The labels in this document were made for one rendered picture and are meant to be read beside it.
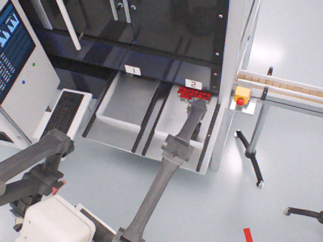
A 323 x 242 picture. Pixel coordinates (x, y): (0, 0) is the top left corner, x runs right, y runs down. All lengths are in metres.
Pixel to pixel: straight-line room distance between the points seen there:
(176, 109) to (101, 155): 1.09
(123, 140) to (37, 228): 0.77
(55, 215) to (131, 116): 0.84
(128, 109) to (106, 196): 0.95
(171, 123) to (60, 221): 0.87
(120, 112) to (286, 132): 1.49
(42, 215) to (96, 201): 1.48
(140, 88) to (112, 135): 0.33
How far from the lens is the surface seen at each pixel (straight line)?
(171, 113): 1.86
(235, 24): 1.43
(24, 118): 1.96
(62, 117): 2.04
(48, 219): 1.19
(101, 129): 1.87
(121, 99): 1.95
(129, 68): 1.88
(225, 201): 2.59
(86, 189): 2.72
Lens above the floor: 2.45
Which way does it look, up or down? 59 degrees down
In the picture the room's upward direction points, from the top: 9 degrees counter-clockwise
